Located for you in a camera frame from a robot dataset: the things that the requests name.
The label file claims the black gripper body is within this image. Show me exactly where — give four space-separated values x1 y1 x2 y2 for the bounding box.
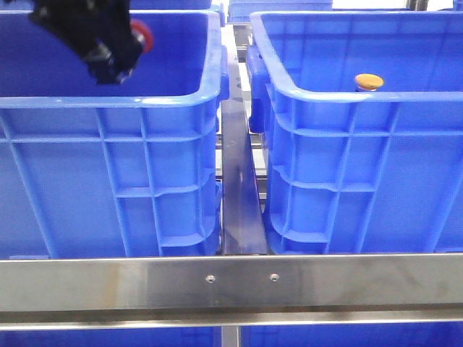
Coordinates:
29 1 143 85

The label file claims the red mushroom push button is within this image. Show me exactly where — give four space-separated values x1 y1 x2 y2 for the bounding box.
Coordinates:
130 20 154 53

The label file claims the yellow mushroom push button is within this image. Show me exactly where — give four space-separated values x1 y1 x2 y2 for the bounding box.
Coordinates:
354 73 384 92

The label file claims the far left blue bin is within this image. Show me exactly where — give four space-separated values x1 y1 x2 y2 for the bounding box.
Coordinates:
130 0 226 27

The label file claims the far middle blue bin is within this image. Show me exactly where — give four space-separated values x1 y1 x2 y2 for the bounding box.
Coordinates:
228 0 333 23

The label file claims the left blue plastic bin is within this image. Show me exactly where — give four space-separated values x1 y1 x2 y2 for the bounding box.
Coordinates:
1 10 229 260

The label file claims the blue plastic bin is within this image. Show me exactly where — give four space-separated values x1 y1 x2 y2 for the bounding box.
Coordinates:
249 11 462 254
1 10 229 260

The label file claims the right blue plastic bin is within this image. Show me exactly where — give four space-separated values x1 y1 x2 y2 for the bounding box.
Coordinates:
249 11 462 254

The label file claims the lower left blue bin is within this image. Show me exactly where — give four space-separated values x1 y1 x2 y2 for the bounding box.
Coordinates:
1 327 221 346

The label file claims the lower right blue bin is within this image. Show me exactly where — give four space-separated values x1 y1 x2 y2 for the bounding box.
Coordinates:
242 322 462 346

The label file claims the steel centre divider rail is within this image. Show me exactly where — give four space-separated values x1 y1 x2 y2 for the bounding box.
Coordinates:
221 48 268 255

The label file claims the steel front shelf rail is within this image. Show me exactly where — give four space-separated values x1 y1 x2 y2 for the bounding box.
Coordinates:
1 254 462 330

